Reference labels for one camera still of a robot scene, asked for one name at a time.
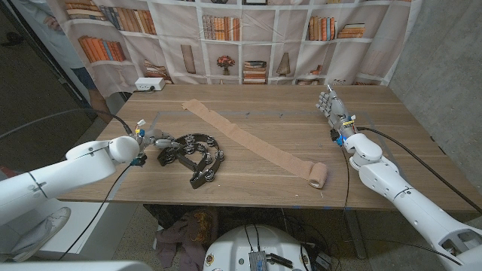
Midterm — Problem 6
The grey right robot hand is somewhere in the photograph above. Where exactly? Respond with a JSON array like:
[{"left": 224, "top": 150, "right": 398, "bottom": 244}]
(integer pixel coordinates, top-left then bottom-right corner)
[{"left": 316, "top": 84, "right": 357, "bottom": 139}]

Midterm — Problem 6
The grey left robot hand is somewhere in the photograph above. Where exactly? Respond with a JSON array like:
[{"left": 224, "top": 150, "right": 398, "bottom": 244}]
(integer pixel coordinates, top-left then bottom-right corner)
[{"left": 137, "top": 127, "right": 180, "bottom": 151}]

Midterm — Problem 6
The black half-moon tambourine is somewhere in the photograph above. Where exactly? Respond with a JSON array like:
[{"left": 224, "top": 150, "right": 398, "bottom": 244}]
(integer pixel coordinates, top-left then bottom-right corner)
[{"left": 157, "top": 132, "right": 226, "bottom": 190}]

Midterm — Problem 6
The tan adhesive wrap roll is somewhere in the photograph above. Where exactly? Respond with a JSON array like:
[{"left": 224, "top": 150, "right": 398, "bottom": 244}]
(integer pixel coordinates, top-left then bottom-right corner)
[{"left": 181, "top": 99, "right": 329, "bottom": 190}]

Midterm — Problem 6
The white power strip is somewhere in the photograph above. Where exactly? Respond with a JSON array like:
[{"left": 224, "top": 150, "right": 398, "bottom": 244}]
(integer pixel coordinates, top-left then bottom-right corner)
[{"left": 134, "top": 77, "right": 166, "bottom": 92}]

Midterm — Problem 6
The black floor power adapter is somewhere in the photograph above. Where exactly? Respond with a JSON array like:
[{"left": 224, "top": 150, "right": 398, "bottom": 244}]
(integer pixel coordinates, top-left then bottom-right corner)
[{"left": 315, "top": 251, "right": 332, "bottom": 270}]

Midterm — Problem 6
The white platform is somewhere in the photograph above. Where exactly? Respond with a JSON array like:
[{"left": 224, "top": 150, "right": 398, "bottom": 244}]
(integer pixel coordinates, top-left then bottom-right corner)
[{"left": 22, "top": 199, "right": 139, "bottom": 260}]

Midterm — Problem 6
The crumpled purple-brown cloth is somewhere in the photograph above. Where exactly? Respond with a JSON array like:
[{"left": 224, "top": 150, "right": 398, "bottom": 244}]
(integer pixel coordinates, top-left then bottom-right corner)
[{"left": 154, "top": 209, "right": 219, "bottom": 271}]

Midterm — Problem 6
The printed bookshelf backdrop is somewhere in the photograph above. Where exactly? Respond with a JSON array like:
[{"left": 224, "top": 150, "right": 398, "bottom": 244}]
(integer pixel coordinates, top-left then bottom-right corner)
[{"left": 44, "top": 0, "right": 423, "bottom": 99}]

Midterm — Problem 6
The grey table leg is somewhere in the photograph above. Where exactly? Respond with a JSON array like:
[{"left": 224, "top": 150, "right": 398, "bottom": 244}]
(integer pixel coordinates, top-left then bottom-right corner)
[{"left": 344, "top": 209, "right": 368, "bottom": 260}]

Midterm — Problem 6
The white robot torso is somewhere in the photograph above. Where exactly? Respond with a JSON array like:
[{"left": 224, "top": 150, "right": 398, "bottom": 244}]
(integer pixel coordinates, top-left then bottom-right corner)
[{"left": 203, "top": 224, "right": 313, "bottom": 271}]

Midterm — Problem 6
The dark grey door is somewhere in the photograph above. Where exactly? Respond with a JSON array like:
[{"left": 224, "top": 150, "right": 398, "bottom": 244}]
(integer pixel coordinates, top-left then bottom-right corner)
[{"left": 0, "top": 0, "right": 97, "bottom": 175}]

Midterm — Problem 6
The standing person in shorts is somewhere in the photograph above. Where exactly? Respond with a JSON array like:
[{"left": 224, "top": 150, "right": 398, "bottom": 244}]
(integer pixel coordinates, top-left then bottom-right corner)
[{"left": 14, "top": 0, "right": 114, "bottom": 124}]

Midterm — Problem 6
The black connector bar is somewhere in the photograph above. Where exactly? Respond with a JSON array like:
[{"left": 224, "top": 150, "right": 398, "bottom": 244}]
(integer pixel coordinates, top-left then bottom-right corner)
[{"left": 269, "top": 252, "right": 294, "bottom": 269}]

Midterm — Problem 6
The grey electronics box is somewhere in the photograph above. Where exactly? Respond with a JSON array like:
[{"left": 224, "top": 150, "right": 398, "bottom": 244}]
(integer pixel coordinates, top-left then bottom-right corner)
[{"left": 248, "top": 251, "right": 268, "bottom": 271}]

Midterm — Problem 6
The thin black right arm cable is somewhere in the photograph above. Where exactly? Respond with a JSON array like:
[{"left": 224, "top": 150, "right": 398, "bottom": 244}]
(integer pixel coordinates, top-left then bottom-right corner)
[{"left": 340, "top": 145, "right": 351, "bottom": 211}]

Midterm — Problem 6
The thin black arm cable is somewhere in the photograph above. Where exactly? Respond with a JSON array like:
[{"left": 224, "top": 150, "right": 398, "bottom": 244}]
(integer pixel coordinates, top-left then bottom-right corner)
[
  {"left": 340, "top": 145, "right": 351, "bottom": 211},
  {"left": 58, "top": 163, "right": 133, "bottom": 261}
]

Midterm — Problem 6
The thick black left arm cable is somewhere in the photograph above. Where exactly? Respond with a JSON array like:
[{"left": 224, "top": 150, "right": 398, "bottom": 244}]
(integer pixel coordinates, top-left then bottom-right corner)
[{"left": 0, "top": 108, "right": 135, "bottom": 140}]

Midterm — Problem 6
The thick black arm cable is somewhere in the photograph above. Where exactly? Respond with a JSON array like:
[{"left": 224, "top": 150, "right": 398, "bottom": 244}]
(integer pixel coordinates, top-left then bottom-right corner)
[
  {"left": 0, "top": 108, "right": 135, "bottom": 140},
  {"left": 356, "top": 126, "right": 482, "bottom": 215}
]

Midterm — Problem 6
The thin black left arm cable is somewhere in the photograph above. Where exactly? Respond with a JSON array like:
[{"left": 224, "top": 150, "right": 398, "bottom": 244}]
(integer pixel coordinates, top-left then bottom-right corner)
[{"left": 58, "top": 163, "right": 133, "bottom": 261}]

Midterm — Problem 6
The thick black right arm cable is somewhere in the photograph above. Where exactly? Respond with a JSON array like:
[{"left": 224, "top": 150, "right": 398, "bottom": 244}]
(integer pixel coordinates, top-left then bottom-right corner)
[{"left": 356, "top": 126, "right": 482, "bottom": 215}]

